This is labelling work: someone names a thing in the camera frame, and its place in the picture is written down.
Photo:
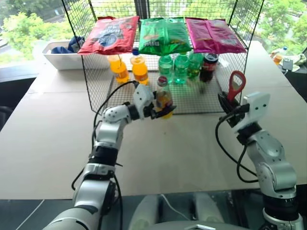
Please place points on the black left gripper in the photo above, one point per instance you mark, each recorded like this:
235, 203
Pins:
152, 112

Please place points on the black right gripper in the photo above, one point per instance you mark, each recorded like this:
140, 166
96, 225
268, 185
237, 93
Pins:
236, 117

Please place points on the red packet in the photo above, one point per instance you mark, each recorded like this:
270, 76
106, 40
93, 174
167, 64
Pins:
232, 93

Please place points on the glass bottle with red cap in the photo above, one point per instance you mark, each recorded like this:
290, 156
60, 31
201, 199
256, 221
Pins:
164, 95

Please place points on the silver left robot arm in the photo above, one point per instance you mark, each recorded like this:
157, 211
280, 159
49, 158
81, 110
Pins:
110, 134

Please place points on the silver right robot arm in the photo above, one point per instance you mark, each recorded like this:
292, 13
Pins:
271, 153

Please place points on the green plastic soda bottle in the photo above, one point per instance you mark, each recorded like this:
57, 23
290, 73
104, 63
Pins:
165, 67
194, 67
180, 69

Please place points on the dark cola plastic bottle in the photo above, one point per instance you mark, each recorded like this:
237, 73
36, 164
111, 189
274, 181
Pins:
207, 69

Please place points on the orange soda bottle blue cap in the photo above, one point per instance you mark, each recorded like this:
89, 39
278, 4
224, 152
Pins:
139, 69

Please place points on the orange soda plastic bottle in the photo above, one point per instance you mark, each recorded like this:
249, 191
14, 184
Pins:
118, 69

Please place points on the clear bottle with blue cap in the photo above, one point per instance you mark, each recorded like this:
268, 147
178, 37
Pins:
278, 56

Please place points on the pink chip bag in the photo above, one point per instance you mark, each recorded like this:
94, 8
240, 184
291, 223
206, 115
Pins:
216, 36

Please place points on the small grey device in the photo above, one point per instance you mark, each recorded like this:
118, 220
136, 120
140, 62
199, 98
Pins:
286, 64

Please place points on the green chip bag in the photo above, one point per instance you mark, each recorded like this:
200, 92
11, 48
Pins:
163, 36

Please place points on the pale crumpled cloth bag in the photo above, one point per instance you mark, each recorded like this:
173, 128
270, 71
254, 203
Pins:
299, 61

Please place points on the red chip bag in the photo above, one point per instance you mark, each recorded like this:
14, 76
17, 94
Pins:
108, 36

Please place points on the white plastic bin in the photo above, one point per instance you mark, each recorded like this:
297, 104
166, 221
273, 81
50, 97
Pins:
62, 61

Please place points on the blue cloth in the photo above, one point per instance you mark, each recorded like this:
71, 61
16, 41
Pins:
58, 49

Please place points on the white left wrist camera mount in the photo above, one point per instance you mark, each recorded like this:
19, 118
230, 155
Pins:
142, 95

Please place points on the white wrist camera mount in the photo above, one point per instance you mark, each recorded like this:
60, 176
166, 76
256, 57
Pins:
254, 107
142, 95

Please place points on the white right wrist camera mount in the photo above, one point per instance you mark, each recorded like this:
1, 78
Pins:
254, 107

